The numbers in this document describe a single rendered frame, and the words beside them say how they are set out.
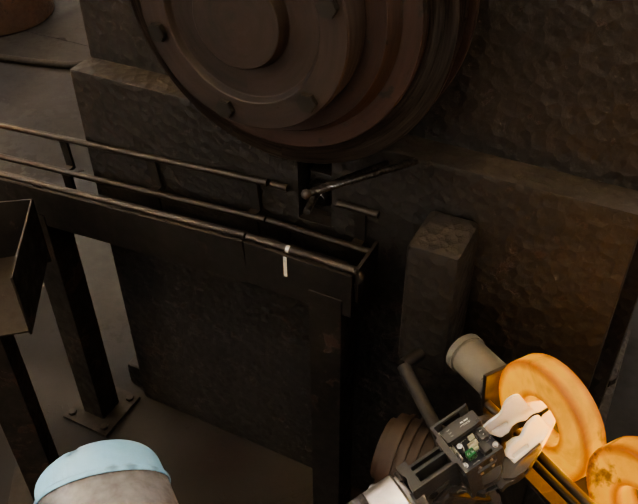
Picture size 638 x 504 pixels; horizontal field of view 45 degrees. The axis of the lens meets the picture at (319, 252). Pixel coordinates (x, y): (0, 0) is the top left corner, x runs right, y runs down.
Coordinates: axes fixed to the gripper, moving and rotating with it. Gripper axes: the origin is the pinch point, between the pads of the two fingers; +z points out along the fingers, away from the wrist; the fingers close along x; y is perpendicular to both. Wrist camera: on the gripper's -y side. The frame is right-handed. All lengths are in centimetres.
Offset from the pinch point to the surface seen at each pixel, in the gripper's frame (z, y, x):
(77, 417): -69, -52, 90
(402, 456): -16.0, -15.1, 14.2
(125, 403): -59, -55, 88
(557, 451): -1.9, -1.8, -3.8
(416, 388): -8.9, -10.0, 19.2
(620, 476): -0.2, 3.6, -12.1
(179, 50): -14, 41, 46
